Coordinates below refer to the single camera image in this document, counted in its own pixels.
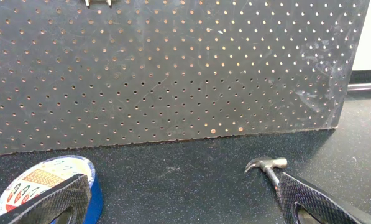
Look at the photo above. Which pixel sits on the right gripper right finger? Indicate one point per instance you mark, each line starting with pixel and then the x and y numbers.
pixel 312 199

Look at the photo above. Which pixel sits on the black pegboard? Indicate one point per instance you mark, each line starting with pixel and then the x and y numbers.
pixel 172 93

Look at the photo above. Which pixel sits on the roll of blue tape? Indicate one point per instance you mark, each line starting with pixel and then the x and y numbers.
pixel 48 174

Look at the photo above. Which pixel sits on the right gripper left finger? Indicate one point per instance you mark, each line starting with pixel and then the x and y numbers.
pixel 57 202

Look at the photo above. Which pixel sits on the metal hook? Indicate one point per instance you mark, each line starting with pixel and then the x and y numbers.
pixel 87 3

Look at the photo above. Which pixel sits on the hammer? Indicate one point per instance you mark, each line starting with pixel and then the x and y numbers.
pixel 266 163

